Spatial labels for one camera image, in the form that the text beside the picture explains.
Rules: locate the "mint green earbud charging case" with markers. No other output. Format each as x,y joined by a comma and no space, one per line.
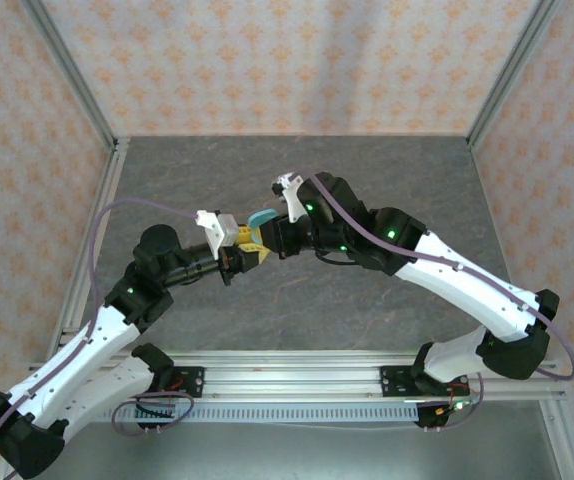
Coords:
262,218

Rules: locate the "aluminium frame post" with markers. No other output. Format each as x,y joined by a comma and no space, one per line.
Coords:
509,75
74,75

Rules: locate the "aluminium table side rail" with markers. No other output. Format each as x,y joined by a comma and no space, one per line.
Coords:
109,170

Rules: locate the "aluminium lower frame bar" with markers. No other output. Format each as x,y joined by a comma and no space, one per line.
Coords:
564,440

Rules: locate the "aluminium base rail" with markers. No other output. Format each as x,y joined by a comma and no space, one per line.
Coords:
292,375

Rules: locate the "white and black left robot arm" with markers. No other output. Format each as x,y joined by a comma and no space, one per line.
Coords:
92,345

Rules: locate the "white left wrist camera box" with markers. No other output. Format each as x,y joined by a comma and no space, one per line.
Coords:
222,232

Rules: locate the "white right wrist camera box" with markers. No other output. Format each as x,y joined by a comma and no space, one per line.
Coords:
292,197

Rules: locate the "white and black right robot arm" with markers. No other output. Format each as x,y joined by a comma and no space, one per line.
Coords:
467,285

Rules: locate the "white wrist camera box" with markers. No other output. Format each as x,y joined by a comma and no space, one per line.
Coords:
222,232
292,197

